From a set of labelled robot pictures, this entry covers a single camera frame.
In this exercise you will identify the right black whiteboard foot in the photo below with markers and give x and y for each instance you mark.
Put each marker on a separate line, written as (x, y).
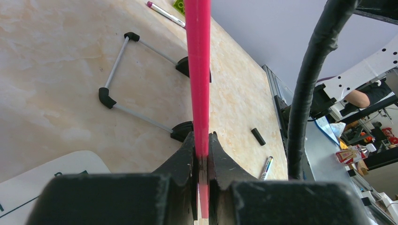
(183, 66)

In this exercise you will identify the left black whiteboard foot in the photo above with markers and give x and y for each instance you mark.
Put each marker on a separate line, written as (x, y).
(180, 131)

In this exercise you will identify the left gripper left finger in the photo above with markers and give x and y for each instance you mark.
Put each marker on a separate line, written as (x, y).
(176, 200)

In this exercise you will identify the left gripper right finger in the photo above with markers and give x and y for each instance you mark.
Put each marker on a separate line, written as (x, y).
(223, 171)

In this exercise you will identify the green whiteboard marker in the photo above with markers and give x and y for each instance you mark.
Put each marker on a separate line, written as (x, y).
(267, 168)

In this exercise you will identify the black whiteboard foot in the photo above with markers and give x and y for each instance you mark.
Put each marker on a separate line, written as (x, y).
(180, 131)
(183, 66)

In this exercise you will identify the purple whiteboard marker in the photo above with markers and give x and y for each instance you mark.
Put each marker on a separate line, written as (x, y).
(166, 14)

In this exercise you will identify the green white chessboard mat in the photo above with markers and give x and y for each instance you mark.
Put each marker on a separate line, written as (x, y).
(18, 194)

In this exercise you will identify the black marker cap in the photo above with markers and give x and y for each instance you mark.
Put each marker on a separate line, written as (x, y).
(258, 136)

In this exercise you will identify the background clutter table items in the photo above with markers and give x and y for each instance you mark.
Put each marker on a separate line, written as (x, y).
(329, 162)

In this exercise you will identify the pink framed whiteboard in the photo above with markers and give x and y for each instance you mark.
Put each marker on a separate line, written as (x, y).
(198, 21)

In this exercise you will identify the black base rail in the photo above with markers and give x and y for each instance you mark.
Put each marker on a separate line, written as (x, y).
(282, 110)

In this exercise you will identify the green white toy brick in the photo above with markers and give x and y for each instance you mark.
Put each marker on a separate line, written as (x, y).
(179, 6)

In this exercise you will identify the person forearm in background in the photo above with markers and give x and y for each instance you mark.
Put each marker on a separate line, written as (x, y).
(358, 98)

